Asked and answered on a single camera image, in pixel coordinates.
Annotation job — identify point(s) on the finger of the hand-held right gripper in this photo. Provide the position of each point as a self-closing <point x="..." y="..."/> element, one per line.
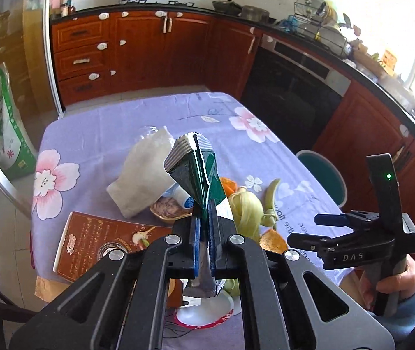
<point x="306" y="241"/>
<point x="333" y="219"/>

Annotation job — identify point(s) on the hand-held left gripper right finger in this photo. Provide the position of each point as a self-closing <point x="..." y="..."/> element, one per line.
<point x="213" y="251"/>

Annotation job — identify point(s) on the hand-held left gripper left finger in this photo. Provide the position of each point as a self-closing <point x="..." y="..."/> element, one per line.
<point x="196" y="248"/>

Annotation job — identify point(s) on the white paper cup red rim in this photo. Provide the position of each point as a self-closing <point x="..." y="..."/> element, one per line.
<point x="200" y="313"/>

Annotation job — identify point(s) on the green and silver snack bag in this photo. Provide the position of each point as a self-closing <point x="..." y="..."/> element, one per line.
<point x="193" y="167"/>

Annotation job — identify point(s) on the brown cardboard box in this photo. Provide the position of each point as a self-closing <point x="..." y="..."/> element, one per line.
<point x="94" y="237"/>

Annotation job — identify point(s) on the person's right hand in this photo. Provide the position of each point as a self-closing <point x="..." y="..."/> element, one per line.
<point x="408" y="277"/>

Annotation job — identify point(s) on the orange peel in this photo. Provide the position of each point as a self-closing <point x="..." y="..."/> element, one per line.
<point x="227" y="186"/>
<point x="271" y="242"/>

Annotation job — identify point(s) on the brown food scrap shell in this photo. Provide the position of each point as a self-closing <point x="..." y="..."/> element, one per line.
<point x="167" y="209"/>

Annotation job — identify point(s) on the green round stool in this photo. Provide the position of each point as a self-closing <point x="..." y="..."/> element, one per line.
<point x="320" y="171"/>

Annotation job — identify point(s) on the small white bottle blue label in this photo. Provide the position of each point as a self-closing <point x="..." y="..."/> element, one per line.
<point x="182" y="198"/>

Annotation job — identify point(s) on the yellow banana peel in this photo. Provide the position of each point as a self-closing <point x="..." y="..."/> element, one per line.
<point x="244" y="207"/>

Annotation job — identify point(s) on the green fruit peel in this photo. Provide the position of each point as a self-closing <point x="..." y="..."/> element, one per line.
<point x="273" y="189"/>

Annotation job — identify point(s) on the white plastic bag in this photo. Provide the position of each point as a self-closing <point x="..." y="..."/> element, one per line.
<point x="145" y="167"/>

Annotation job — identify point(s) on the built-in black oven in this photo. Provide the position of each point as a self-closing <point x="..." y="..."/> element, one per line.
<point x="291" y="94"/>

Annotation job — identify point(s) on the purple floral tablecloth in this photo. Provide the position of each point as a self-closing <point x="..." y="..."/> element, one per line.
<point x="120" y="124"/>

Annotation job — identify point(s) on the brown paper tape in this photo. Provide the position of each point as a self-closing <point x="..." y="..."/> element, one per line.
<point x="47" y="290"/>

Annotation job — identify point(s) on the cardboard box on counter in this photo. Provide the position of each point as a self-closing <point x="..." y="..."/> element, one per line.
<point x="369" y="62"/>

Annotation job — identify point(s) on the wooden kitchen cabinets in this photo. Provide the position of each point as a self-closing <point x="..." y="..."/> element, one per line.
<point x="149" y="51"/>

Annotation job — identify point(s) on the glass container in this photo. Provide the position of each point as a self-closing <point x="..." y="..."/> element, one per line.
<point x="255" y="14"/>

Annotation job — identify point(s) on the green and white rice bag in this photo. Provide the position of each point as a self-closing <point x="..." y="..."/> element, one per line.
<point x="0" y="127"/>

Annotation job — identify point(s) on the dark frying pan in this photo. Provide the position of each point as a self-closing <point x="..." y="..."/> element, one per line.
<point x="225" y="6"/>

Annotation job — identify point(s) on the gas stove grates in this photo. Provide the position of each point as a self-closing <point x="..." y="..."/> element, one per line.
<point x="163" y="3"/>

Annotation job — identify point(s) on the glass sliding door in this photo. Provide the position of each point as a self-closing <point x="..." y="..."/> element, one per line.
<point x="14" y="80"/>

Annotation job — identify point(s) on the condiment bottles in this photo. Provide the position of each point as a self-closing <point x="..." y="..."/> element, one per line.
<point x="67" y="7"/>

